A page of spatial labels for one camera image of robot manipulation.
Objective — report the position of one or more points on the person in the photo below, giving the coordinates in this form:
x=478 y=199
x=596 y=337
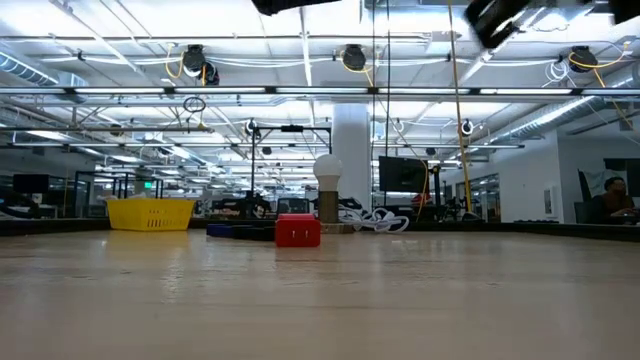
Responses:
x=612 y=200

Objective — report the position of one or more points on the black monitor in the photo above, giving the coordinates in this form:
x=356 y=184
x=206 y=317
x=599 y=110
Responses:
x=402 y=175

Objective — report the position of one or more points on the red wall charger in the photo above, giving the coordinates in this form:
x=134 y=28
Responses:
x=297 y=234

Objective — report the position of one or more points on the yellow plastic bin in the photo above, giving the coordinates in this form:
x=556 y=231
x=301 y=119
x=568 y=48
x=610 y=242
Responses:
x=150 y=215

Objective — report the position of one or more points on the white light bulb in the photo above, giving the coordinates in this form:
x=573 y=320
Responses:
x=328 y=172

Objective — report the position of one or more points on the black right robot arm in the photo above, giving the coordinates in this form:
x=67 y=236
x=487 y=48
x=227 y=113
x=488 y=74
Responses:
x=627 y=10

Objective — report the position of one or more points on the black background rig frame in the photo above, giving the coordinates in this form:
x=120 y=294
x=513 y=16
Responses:
x=292 y=128

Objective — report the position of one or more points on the white pillar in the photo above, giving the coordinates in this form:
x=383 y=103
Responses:
x=351 y=150

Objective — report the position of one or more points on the black aluminium table frame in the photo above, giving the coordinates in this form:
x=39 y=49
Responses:
x=550 y=230

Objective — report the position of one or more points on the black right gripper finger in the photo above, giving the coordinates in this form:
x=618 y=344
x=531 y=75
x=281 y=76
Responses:
x=280 y=6

